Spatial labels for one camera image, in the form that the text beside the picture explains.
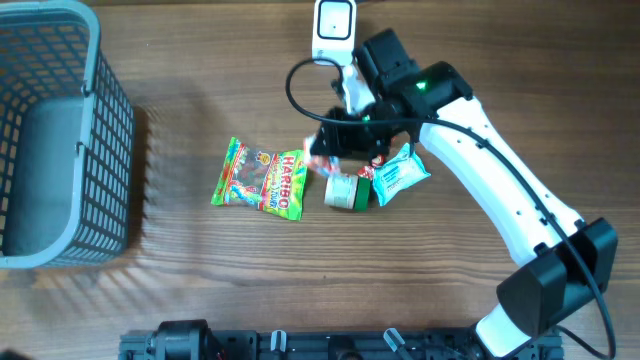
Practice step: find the green Haribo candy bag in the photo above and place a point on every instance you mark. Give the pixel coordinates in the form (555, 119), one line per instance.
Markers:
(270, 182)

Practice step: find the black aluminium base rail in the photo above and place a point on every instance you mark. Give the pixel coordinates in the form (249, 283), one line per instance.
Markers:
(195, 340)

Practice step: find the white barcode scanner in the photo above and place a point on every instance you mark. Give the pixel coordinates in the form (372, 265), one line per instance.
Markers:
(333, 31)

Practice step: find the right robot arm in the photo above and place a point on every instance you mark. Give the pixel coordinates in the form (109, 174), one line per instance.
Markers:
(562, 261)

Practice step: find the small red snack packet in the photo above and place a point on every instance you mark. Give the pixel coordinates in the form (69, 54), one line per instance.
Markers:
(320, 164)

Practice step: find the red package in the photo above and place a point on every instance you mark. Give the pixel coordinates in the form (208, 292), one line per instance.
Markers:
(368, 171)

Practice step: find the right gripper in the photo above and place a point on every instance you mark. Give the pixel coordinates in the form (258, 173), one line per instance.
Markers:
(341, 142)

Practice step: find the grey plastic mesh basket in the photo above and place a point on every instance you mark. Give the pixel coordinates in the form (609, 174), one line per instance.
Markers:
(67, 140)

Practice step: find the light blue tissue packet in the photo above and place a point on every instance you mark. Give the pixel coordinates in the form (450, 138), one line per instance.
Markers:
(401, 172)

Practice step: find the green lid plastic jar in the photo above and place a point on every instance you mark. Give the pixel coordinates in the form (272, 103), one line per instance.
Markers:
(350, 192)

